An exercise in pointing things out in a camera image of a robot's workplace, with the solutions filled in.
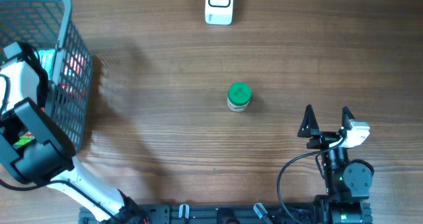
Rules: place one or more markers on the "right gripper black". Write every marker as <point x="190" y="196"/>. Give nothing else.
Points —
<point x="322" y="138"/>

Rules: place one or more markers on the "green lid white jar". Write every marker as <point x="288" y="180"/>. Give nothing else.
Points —
<point x="239" y="96"/>

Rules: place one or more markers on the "red white small packet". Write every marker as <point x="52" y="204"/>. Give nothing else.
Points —
<point x="74" y="77"/>

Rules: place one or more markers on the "mint green wipes pack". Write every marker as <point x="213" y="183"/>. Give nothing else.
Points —
<point x="47" y="59"/>

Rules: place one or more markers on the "green snack bag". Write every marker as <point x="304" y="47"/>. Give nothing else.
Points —
<point x="24" y="139"/>

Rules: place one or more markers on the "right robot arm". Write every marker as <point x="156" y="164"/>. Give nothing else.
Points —
<point x="347" y="181"/>

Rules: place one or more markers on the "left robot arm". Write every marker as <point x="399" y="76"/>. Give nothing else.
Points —
<point x="36" y="152"/>

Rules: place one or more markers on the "white barcode scanner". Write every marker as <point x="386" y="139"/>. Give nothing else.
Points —
<point x="219" y="12"/>

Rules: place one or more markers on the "grey plastic mesh basket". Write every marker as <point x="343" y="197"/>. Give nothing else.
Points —
<point x="48" y="25"/>

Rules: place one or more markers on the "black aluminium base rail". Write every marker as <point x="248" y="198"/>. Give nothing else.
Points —
<point x="305" y="213"/>

